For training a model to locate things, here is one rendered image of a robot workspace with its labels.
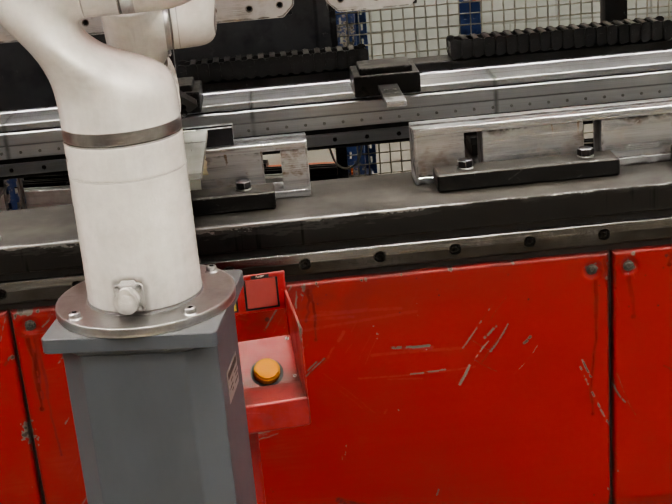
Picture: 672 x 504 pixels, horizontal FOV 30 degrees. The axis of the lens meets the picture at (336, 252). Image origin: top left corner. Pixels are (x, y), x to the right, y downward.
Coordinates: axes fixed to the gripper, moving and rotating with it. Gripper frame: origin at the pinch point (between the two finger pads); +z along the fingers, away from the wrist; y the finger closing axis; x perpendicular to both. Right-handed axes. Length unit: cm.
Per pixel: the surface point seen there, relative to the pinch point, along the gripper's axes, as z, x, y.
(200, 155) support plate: -2.8, 7.7, -7.0
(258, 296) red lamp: 4.7, 29.0, -13.0
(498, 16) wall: 302, -274, -160
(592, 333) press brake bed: 25, 33, -68
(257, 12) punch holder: -8.9, -14.0, -18.6
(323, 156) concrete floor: 307, -207, -64
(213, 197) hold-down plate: 10.8, 6.5, -8.3
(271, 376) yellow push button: 5.3, 42.0, -13.2
